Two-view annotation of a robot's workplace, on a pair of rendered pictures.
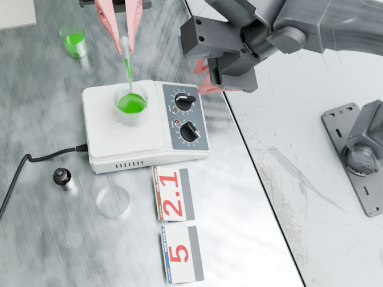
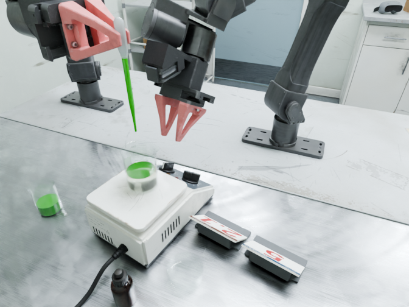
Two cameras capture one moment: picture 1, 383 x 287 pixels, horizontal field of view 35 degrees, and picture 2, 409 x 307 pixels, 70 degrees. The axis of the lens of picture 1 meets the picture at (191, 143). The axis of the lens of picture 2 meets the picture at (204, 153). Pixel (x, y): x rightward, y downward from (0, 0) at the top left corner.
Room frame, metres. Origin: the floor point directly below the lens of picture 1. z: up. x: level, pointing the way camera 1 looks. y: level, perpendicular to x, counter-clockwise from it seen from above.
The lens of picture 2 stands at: (-0.01, 0.25, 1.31)
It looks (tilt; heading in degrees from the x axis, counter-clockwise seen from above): 35 degrees down; 322
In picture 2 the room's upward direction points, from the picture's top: straight up
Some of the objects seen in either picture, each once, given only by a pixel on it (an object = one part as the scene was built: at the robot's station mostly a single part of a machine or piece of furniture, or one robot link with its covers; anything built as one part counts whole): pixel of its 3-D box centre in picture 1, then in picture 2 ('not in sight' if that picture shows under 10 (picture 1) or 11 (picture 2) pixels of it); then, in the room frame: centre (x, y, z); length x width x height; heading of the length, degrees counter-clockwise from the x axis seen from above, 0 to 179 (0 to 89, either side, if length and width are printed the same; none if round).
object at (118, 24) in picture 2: (123, 48); (119, 38); (0.34, 0.10, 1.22); 0.01 x 0.01 x 0.04; 18
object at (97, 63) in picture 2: not in sight; (86, 71); (0.87, 0.00, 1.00); 0.09 x 0.06 x 0.06; 67
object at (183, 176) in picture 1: (173, 193); (220, 225); (0.24, 0.02, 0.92); 0.09 x 0.06 x 0.04; 18
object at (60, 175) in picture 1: (62, 177); (122, 285); (0.23, 0.20, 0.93); 0.03 x 0.03 x 0.07
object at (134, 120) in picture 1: (133, 106); (142, 167); (0.34, 0.10, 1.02); 0.06 x 0.05 x 0.08; 56
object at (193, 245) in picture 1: (182, 253); (275, 253); (0.14, -0.01, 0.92); 0.09 x 0.06 x 0.04; 18
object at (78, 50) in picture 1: (74, 41); (46, 197); (0.48, 0.23, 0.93); 0.04 x 0.04 x 0.06
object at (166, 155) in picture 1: (140, 124); (151, 202); (0.34, 0.09, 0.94); 0.22 x 0.13 x 0.08; 109
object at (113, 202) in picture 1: (113, 202); (185, 271); (0.21, 0.11, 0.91); 0.06 x 0.06 x 0.02
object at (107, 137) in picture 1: (123, 118); (138, 192); (0.33, 0.11, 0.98); 0.12 x 0.12 x 0.01; 19
